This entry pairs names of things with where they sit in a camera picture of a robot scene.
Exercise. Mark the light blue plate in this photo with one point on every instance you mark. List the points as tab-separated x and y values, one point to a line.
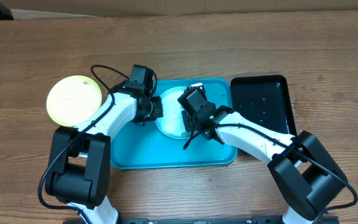
171	123

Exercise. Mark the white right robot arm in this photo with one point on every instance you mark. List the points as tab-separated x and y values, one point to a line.
303	170

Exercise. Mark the black plastic tray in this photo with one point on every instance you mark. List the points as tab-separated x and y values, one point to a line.
264	100

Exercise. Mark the blue plastic tray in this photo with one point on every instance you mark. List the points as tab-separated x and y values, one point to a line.
146	147

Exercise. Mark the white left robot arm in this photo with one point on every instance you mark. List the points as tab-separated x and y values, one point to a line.
78	172

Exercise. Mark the brown cardboard backdrop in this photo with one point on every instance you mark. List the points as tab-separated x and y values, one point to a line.
176	7

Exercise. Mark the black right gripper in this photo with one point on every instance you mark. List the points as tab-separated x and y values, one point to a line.
187	119

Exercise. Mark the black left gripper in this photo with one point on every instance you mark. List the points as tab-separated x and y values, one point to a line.
157	112

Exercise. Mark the yellow-green plate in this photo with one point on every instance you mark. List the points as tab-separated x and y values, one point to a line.
73	100

